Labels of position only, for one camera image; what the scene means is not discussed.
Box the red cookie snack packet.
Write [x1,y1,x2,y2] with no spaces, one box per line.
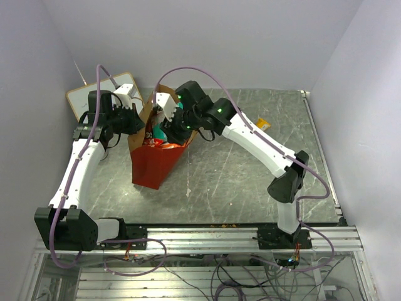
[143,138,165,147]

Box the purple cable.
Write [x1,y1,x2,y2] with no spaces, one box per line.
[48,64,167,277]
[152,66,335,273]

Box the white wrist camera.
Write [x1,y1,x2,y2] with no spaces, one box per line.
[114,83,142,109]
[154,92,178,122]

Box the aluminium frame rail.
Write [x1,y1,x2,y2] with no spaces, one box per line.
[34,227,364,255]

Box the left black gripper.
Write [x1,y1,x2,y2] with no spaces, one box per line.
[107,102,147,135]

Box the yellow snack bar packet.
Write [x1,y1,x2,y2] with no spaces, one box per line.
[256,117,271,131]

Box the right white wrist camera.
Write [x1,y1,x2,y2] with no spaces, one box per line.
[154,92,178,122]

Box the yellow framed whiteboard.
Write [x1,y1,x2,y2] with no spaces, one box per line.
[65,71,138,124]

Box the red brown paper bag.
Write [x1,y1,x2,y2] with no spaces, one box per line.
[127,83,198,190]

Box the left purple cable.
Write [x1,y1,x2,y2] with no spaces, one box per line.
[48,64,167,277]

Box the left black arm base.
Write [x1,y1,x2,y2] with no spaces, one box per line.
[95,218,148,250]

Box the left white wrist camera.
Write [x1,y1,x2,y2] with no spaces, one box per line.
[114,83,142,109]

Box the Fox's candy bag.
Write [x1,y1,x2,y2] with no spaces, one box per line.
[159,142,186,149]

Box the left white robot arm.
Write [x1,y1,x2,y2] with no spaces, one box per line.
[34,84,145,251]

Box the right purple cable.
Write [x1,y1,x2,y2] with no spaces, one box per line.
[152,66,335,273]

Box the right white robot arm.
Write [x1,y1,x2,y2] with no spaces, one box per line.
[154,81,309,248]

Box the teal white snack packet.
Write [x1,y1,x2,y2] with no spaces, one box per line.
[151,112,167,142]

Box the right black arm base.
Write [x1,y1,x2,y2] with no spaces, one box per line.
[252,224,312,250]

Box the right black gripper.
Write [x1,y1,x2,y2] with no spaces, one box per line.
[160,103,201,145]

